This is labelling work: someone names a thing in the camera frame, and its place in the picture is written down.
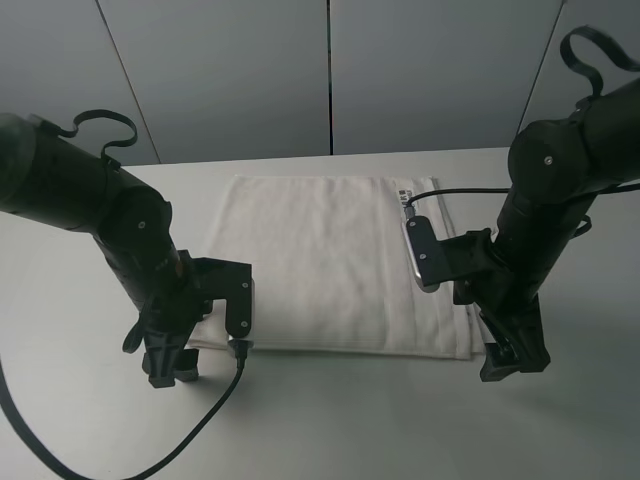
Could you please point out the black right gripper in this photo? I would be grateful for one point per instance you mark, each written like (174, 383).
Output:
(514, 319)

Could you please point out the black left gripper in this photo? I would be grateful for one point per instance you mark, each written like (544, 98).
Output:
(164, 323)

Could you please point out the white towel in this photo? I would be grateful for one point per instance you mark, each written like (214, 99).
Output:
(331, 270)

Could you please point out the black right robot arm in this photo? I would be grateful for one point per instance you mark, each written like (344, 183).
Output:
(557, 169)

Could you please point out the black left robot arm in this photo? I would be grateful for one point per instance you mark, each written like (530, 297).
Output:
(48, 180)

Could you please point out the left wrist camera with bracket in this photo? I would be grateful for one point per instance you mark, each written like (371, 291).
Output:
(209, 280)

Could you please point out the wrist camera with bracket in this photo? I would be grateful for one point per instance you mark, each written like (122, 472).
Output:
(209, 280)
(439, 261)

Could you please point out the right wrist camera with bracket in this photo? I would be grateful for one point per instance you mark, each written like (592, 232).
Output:
(439, 261)

